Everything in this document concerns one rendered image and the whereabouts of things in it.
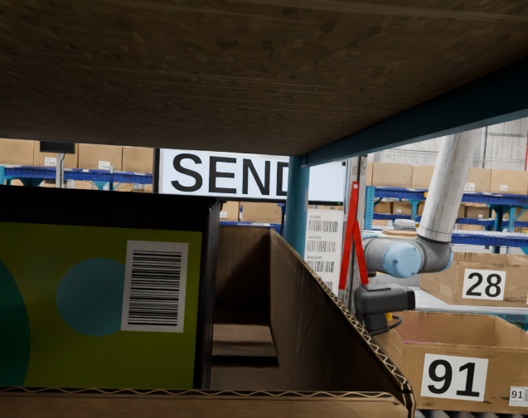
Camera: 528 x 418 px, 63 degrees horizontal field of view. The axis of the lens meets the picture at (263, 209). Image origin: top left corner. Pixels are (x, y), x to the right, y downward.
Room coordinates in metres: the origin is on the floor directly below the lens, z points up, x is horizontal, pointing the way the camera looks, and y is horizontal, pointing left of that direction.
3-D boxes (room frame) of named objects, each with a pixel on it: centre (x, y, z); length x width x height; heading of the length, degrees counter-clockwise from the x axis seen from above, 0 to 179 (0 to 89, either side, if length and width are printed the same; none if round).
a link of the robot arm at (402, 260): (1.14, -0.36, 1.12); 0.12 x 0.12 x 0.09; 29
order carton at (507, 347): (1.21, -0.56, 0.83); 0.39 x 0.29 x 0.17; 90
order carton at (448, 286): (1.74, -0.91, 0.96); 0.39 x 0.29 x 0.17; 95
